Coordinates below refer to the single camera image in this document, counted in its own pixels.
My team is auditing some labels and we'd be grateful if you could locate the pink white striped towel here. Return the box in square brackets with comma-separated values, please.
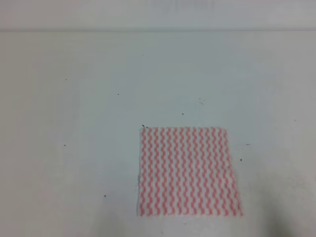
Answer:
[136, 126, 242, 217]

